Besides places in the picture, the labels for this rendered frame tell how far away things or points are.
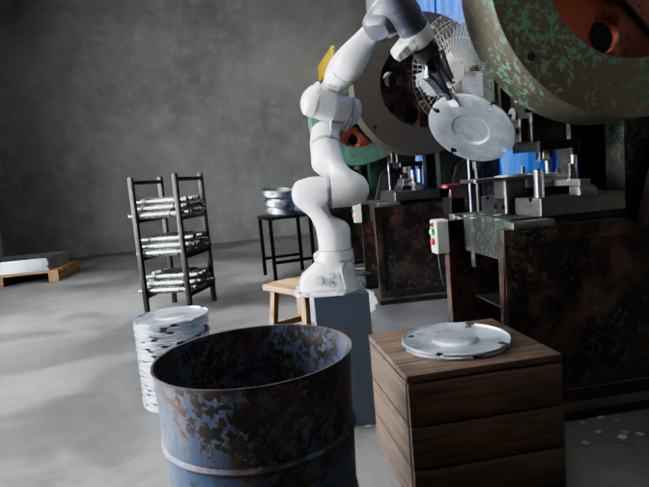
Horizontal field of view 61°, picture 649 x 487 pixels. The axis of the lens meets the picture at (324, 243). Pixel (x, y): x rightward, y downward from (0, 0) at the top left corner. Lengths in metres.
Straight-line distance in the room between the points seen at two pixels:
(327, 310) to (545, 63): 0.96
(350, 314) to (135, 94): 7.21
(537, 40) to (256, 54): 7.26
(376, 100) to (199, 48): 5.66
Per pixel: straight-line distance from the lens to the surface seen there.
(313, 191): 1.78
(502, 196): 2.05
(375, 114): 3.30
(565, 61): 1.67
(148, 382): 2.26
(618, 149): 2.11
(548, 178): 2.07
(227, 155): 8.47
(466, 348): 1.49
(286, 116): 8.55
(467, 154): 1.97
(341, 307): 1.79
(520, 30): 1.62
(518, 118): 2.13
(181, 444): 1.12
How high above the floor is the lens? 0.83
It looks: 7 degrees down
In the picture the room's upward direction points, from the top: 5 degrees counter-clockwise
